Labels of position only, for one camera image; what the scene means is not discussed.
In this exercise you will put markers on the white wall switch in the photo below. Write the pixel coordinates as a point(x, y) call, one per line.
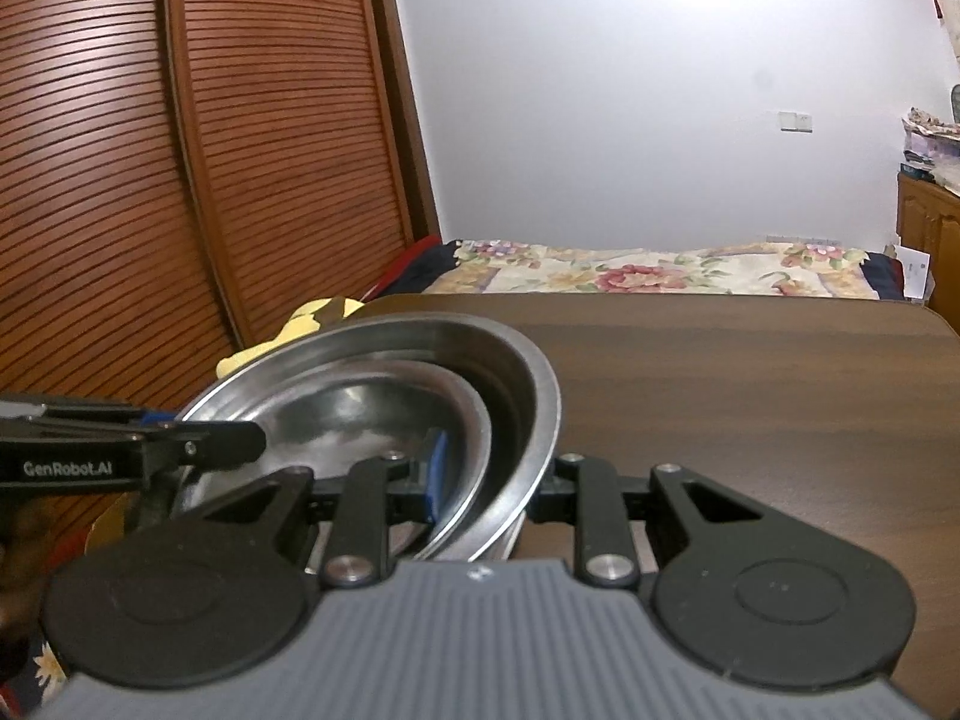
point(796, 121)

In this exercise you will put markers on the wooden louvered wardrobe door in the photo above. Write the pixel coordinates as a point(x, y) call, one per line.
point(75, 165)
point(300, 127)

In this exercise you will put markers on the wooden sideboard cabinet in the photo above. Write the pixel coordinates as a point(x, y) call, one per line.
point(930, 225)

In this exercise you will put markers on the large stainless steel bowl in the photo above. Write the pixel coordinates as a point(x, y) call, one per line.
point(517, 390)

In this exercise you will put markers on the dark blue cloth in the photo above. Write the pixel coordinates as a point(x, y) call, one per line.
point(881, 274)

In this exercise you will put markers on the floral bed sheet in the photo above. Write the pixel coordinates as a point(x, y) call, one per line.
point(52, 671)

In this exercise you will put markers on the white paper sheet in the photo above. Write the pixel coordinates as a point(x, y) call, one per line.
point(913, 270)

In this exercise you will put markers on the dark mesh fan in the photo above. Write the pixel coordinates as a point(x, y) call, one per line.
point(955, 101)

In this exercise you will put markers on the white wall socket row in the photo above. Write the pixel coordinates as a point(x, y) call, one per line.
point(802, 239)

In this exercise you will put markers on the red and navy clothing pile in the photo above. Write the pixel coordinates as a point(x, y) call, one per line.
point(420, 262)

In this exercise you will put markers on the pile of folded fabrics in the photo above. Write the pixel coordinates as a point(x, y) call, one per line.
point(930, 142)

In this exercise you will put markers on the yellow plush toy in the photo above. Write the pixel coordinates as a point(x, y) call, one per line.
point(300, 322)

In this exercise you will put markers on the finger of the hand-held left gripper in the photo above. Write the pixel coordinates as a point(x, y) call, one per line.
point(225, 442)
point(157, 417)

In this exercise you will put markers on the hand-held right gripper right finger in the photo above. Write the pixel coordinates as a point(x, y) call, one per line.
point(555, 495)

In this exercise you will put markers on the floral bed blanket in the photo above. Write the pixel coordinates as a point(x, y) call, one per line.
point(600, 270)

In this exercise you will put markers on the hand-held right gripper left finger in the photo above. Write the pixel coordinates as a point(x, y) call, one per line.
point(439, 480)

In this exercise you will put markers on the small stainless steel bowl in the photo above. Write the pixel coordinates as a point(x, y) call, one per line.
point(360, 412)

